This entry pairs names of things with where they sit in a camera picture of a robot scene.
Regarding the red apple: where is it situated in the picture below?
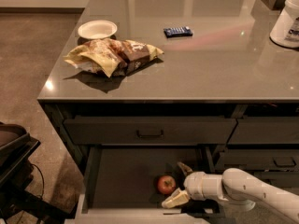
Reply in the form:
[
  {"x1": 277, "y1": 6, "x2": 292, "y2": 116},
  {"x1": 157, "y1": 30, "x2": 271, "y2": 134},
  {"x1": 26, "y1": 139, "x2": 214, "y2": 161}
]
[{"x1": 157, "y1": 175, "x2": 177, "y2": 195}]

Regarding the grey right bottom drawer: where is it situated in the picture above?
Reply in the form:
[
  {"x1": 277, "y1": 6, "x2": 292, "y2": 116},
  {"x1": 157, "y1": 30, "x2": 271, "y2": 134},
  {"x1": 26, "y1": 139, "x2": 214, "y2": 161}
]
[{"x1": 254, "y1": 172, "x2": 299, "y2": 188}]

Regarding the grey kitchen counter cabinet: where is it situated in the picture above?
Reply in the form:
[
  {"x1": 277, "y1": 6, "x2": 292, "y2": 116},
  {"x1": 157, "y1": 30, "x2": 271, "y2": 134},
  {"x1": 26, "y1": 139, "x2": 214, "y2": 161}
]
[{"x1": 38, "y1": 0, "x2": 299, "y2": 172}]

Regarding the blue candy bar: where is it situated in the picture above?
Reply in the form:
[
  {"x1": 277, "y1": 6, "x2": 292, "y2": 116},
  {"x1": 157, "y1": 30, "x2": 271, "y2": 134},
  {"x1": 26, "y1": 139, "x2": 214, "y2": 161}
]
[{"x1": 164, "y1": 26, "x2": 192, "y2": 38}]

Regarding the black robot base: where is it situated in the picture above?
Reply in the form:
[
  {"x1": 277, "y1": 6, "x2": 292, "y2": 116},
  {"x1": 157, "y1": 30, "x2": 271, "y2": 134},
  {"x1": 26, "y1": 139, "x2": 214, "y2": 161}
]
[{"x1": 0, "y1": 123, "x2": 70, "y2": 224}]

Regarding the black cable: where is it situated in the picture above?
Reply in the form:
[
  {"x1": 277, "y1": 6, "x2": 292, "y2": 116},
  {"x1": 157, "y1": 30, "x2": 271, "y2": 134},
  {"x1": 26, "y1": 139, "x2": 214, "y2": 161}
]
[{"x1": 29, "y1": 161, "x2": 45, "y2": 201}]

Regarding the grey right top drawer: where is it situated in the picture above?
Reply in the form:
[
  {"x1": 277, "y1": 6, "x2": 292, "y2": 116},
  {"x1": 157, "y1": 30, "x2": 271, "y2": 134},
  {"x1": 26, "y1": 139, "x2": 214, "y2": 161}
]
[{"x1": 229, "y1": 117, "x2": 299, "y2": 145}]

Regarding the open grey middle drawer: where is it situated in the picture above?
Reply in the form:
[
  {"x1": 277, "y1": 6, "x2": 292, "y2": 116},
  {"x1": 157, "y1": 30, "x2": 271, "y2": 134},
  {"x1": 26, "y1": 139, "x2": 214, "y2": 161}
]
[{"x1": 64, "y1": 146, "x2": 236, "y2": 224}]

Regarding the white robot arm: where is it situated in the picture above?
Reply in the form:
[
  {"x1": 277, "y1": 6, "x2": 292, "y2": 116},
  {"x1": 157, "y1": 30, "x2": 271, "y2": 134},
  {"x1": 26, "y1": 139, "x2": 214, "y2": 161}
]
[{"x1": 162, "y1": 162, "x2": 299, "y2": 224}]

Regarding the yellow brown chip bag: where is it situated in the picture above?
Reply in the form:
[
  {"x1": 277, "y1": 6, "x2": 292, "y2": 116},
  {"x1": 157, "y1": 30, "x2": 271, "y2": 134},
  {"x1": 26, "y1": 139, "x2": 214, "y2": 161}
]
[{"x1": 64, "y1": 38, "x2": 164, "y2": 77}]

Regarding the grey right middle drawer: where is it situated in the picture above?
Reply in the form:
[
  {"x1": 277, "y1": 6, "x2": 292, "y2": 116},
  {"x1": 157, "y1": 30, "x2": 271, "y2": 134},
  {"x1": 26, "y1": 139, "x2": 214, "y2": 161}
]
[{"x1": 215, "y1": 149, "x2": 299, "y2": 171}]

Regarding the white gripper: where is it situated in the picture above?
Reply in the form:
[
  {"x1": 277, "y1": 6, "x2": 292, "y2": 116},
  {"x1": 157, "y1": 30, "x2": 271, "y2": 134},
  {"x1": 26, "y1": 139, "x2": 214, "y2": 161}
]
[{"x1": 162, "y1": 161, "x2": 229, "y2": 209}]

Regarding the closed grey top drawer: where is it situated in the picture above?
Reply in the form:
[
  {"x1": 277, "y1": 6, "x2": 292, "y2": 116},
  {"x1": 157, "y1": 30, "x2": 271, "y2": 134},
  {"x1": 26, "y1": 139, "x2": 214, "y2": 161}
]
[{"x1": 64, "y1": 116, "x2": 236, "y2": 145}]

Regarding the white wipes canister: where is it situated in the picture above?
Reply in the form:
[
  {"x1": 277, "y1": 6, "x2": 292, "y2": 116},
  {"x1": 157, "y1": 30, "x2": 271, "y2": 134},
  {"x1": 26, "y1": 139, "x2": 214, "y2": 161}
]
[{"x1": 270, "y1": 0, "x2": 299, "y2": 49}]

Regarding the white paper bowl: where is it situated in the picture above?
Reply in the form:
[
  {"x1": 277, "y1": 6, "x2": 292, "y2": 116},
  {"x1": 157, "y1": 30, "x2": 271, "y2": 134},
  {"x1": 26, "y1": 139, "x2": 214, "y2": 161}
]
[{"x1": 78, "y1": 21, "x2": 118, "y2": 39}]

